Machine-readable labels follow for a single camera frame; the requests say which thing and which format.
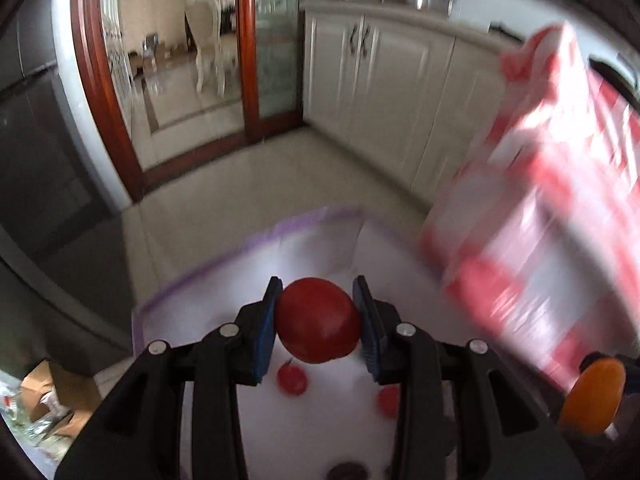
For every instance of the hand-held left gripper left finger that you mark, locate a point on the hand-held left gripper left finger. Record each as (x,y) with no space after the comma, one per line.
(267,330)

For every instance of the dark glossy appliance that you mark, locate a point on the dark glossy appliance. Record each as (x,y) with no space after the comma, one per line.
(40,160)

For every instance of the white dining chair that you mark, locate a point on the white dining chair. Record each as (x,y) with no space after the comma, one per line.
(205,20)

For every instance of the red-brown wooden door frame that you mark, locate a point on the red-brown wooden door frame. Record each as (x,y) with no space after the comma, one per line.
(100,85)

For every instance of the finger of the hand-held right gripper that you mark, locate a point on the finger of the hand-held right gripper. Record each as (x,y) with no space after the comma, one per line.
(591,358)
(629,400)

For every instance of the orange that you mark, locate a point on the orange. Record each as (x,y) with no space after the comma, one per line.
(595,395)

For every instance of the white kitchen cabinet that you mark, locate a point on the white kitchen cabinet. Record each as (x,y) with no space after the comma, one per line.
(390,85)

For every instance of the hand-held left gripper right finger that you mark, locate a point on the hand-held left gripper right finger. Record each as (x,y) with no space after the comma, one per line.
(367,330)

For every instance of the red white checkered tablecloth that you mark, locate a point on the red white checkered tablecloth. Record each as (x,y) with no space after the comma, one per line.
(550,200)

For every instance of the red tomato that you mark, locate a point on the red tomato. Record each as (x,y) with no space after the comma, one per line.
(317,320)
(292,379)
(387,401)

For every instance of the cardboard box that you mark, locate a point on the cardboard box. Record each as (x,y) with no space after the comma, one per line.
(70,390)

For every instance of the dark wrinkled fruit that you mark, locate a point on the dark wrinkled fruit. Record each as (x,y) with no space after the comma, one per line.
(347,471)

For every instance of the white container with purple rim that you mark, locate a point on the white container with purple rim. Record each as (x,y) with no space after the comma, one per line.
(310,255)

